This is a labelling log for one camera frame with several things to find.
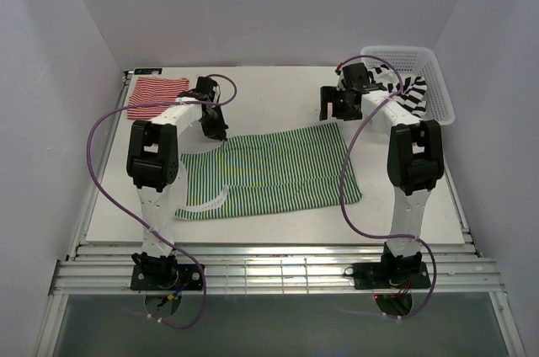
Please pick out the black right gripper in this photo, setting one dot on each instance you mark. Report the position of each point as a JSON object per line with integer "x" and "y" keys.
{"x": 329, "y": 95}

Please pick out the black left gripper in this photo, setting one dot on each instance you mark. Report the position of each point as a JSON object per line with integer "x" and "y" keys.
{"x": 218, "y": 132}

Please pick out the green white striped tank top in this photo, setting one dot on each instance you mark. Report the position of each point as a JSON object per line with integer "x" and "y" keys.
{"x": 266, "y": 174}

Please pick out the red white striped tank top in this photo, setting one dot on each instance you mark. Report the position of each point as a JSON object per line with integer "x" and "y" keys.
{"x": 154, "y": 90}

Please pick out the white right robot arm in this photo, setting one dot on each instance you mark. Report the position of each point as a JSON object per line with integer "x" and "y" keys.
{"x": 414, "y": 161}

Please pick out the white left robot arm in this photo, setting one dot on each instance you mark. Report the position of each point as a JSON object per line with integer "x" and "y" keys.
{"x": 153, "y": 165}

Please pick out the black white striped tank top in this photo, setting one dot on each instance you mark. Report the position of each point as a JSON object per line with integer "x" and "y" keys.
{"x": 413, "y": 93}

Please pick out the blue label sticker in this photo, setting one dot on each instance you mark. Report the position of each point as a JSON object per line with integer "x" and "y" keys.
{"x": 148, "y": 71}

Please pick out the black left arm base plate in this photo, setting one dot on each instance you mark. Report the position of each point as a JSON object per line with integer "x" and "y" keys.
{"x": 163, "y": 273}

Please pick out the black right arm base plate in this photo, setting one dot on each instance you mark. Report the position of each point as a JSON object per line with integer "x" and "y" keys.
{"x": 390, "y": 272}

